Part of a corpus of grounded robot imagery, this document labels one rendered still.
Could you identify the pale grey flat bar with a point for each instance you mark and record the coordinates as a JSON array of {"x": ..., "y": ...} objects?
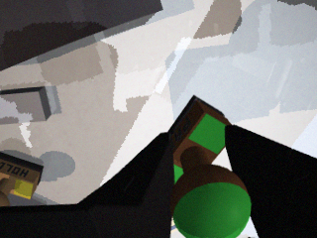
[{"x": 24, "y": 105}]

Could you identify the rubber stamp with yellow knob handle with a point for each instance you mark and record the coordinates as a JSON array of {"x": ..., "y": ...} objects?
[{"x": 17, "y": 176}]

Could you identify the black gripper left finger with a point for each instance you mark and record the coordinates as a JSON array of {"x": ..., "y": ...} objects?
[{"x": 131, "y": 204}]

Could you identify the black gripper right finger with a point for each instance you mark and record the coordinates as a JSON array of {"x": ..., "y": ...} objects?
[{"x": 281, "y": 183}]

